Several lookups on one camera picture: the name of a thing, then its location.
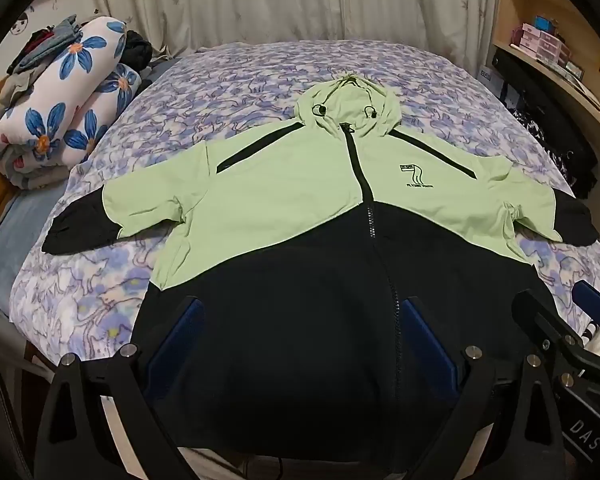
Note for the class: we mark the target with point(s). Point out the grey bed sheet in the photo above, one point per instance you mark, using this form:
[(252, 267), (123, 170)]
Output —
[(15, 250)]

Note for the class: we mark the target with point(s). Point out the white patterned curtain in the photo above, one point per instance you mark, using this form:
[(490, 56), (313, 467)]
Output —
[(280, 0)]

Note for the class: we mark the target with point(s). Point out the teal box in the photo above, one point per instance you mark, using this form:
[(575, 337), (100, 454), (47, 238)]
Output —
[(545, 24)]

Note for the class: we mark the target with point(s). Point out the pile of grey clothes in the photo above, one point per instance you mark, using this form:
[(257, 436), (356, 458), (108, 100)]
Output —
[(45, 45)]

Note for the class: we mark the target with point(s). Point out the round wall sticker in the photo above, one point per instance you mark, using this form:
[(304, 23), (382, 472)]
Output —
[(22, 22)]

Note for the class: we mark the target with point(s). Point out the stack of pink boxes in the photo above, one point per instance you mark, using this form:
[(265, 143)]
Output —
[(542, 45)]

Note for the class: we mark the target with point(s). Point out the light wooden shelf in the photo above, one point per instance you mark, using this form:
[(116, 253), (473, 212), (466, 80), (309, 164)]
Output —
[(580, 95)]

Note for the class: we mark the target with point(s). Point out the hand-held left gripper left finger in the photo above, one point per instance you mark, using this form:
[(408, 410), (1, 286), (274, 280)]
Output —
[(172, 350)]

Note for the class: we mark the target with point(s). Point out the black printed cloth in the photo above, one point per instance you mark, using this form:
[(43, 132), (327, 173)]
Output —
[(555, 125)]

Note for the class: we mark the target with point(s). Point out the black bundled garment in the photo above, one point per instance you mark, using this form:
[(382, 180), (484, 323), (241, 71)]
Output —
[(139, 52)]

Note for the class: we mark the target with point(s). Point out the blue flower bolster pillows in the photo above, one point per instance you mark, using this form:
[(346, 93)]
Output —
[(55, 125)]

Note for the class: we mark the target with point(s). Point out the purple floral blanket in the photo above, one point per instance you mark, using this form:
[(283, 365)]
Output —
[(260, 90)]

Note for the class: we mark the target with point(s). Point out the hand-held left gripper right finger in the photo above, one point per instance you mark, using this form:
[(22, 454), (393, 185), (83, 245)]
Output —
[(430, 350)]

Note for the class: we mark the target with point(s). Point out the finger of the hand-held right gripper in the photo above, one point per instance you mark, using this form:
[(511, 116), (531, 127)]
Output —
[(537, 315), (594, 296)]

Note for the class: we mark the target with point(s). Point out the green and black hooded jacket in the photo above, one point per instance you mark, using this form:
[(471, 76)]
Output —
[(280, 200)]

